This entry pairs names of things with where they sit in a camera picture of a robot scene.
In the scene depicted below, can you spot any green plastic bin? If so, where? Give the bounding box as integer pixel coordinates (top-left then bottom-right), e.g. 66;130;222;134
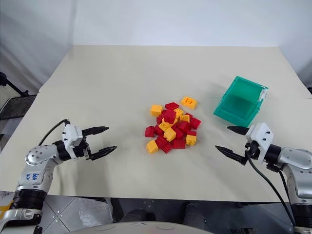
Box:
212;75;270;127

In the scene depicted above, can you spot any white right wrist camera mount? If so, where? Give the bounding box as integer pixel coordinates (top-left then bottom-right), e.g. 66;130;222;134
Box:
244;122;273;164

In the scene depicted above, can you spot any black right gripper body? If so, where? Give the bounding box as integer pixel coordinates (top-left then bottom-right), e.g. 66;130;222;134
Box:
243;140;261;162

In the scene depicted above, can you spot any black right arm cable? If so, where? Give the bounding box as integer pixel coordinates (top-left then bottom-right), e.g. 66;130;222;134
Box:
247;156;297;228

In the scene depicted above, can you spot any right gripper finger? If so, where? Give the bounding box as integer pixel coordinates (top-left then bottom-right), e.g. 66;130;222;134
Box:
226;125;251;137
214;145;247;167

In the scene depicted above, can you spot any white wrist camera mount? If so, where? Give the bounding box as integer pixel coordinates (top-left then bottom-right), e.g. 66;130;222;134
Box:
244;122;273;164
61;124;84;154

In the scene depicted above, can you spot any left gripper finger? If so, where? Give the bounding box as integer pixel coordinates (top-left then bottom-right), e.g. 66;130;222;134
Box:
88;145;118;161
81;126;110;137

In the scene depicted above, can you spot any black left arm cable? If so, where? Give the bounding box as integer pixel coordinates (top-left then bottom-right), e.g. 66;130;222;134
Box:
38;118;71;147

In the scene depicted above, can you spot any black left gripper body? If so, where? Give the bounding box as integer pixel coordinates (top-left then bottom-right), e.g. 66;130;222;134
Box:
71;136;95;161

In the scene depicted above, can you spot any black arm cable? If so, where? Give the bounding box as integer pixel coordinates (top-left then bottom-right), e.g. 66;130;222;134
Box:
38;118;71;147
247;156;297;228

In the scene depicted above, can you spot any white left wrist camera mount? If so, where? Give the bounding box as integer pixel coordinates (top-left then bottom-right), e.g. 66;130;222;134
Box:
61;124;84;154

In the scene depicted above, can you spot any white label clip on bin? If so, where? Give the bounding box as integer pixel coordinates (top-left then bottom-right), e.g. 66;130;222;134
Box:
257;88;269;101

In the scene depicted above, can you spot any clear plastic bag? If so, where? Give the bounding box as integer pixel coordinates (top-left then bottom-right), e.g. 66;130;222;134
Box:
77;196;111;223

